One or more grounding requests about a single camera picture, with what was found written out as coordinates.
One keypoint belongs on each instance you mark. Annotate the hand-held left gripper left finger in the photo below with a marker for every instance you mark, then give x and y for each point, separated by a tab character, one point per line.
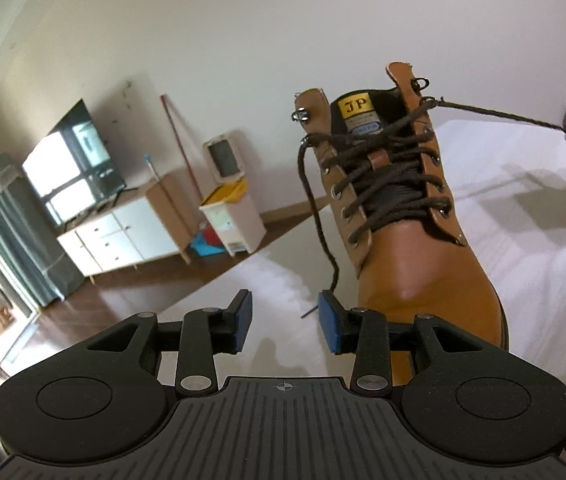
244	320

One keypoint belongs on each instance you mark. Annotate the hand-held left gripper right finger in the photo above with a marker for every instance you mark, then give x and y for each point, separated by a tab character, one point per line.
330	325

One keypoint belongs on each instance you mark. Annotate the brown leather boot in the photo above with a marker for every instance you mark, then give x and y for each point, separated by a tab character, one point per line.
413	270

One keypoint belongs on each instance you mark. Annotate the dark brown shoelace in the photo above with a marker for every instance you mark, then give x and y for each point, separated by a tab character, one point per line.
393	182

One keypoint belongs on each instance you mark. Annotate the blue dustpan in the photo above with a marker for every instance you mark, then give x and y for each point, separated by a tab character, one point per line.
208	249

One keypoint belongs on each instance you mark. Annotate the red plastic item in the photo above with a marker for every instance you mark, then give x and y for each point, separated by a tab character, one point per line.
211	234

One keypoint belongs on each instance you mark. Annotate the white pedal trash bin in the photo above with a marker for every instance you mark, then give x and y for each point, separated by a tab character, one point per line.
238	220

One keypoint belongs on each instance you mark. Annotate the white wooden cabinet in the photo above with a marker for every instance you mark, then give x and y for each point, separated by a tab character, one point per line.
123	232

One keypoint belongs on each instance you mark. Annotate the flat screen television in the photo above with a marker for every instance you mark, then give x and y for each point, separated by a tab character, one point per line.
73	165

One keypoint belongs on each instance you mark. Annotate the grey curtain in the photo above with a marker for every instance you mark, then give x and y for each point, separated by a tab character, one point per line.
13	230

